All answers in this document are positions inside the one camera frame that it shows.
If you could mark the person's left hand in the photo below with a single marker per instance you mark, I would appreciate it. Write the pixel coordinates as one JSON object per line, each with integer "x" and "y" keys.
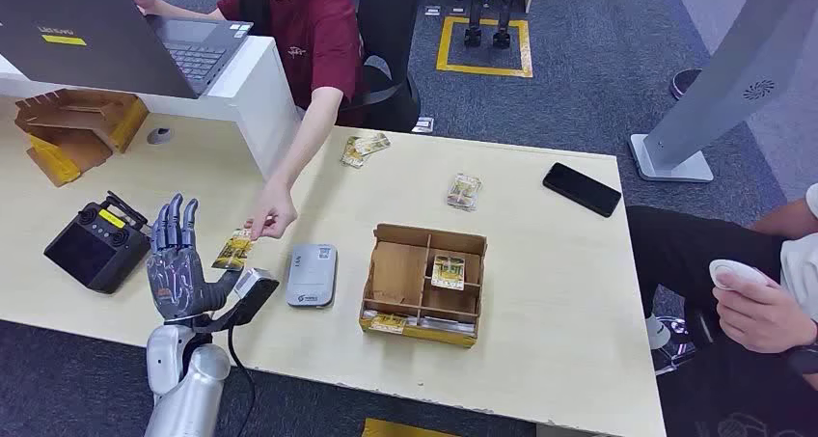
{"x": 273, "y": 213}

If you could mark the operator person's left hand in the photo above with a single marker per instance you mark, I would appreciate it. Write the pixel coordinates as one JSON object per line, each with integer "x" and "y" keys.
{"x": 760, "y": 316}

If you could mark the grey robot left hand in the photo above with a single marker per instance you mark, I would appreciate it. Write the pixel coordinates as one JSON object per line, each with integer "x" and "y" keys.
{"x": 172, "y": 274}

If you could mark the white handheld controller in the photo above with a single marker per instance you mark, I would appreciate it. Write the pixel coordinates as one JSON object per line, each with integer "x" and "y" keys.
{"x": 735, "y": 271}

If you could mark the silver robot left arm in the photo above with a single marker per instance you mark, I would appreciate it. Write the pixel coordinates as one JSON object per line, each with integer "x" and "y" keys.
{"x": 185, "y": 389}

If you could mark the person's left forearm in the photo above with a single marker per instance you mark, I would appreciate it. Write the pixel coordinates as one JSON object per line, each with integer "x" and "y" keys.
{"x": 310, "y": 137}

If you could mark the operator person's right forearm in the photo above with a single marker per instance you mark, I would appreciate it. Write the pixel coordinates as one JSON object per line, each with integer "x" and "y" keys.
{"x": 786, "y": 220}

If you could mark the seated operator person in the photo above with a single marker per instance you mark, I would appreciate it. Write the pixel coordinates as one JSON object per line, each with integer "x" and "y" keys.
{"x": 690, "y": 249}

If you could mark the gold card in slot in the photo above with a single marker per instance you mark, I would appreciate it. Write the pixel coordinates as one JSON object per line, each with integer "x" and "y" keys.
{"x": 388, "y": 324}

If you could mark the person at laptop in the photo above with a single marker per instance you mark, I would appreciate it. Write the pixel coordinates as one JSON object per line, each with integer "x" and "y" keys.
{"x": 313, "y": 31}

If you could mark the gold room key card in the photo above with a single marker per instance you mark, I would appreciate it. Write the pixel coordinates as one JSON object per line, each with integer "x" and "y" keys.
{"x": 447, "y": 272}

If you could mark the gold card stack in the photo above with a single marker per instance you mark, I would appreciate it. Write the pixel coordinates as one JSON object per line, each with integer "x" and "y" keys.
{"x": 464, "y": 191}

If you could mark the clear sleeved card stack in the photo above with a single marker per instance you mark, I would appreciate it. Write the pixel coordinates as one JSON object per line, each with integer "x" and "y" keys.
{"x": 444, "y": 326}

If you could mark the black wristwatch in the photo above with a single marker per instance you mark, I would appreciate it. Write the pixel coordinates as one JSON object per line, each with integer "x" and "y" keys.
{"x": 804, "y": 357}

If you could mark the dark grey laptop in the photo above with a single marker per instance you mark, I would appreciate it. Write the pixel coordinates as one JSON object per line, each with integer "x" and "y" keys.
{"x": 83, "y": 50}

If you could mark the black remote controller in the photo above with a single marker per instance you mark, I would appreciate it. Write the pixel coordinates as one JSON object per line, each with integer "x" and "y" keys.
{"x": 96, "y": 249}

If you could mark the chrome chair base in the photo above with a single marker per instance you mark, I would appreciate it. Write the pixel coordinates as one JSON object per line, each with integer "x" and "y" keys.
{"x": 677, "y": 354}

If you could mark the white shoe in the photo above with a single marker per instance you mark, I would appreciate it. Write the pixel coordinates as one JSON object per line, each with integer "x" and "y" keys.
{"x": 657, "y": 333}

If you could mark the white raised counter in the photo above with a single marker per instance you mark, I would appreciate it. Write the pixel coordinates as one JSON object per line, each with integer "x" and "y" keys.
{"x": 255, "y": 95}

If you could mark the wooden compartment box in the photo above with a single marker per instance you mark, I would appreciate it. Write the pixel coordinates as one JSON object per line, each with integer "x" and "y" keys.
{"x": 396, "y": 274}

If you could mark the small grey round puck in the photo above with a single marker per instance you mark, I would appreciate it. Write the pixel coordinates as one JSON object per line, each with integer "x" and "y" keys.
{"x": 159, "y": 136}

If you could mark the black smartphone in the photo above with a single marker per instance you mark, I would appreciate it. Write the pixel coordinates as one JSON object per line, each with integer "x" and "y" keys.
{"x": 581, "y": 189}

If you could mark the black office chair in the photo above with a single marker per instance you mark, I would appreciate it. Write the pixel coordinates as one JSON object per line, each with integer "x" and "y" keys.
{"x": 390, "y": 25}

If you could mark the grey kiosk stand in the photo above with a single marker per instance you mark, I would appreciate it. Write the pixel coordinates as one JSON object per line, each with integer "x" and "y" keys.
{"x": 728, "y": 76}

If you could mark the dark round floor object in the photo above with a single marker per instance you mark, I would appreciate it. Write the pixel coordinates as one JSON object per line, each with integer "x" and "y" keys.
{"x": 682, "y": 84}

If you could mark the yellow floor tape patch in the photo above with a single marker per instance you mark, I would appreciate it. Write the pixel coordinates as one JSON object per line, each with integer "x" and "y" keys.
{"x": 396, "y": 429}

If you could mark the yellow floor tape square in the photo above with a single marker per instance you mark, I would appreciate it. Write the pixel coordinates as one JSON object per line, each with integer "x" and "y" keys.
{"x": 485, "y": 70}

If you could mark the black stand leg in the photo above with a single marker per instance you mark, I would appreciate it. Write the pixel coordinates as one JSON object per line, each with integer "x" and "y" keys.
{"x": 502, "y": 36}
{"x": 473, "y": 35}

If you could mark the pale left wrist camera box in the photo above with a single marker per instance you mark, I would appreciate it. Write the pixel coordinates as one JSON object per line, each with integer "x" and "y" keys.
{"x": 255, "y": 290}

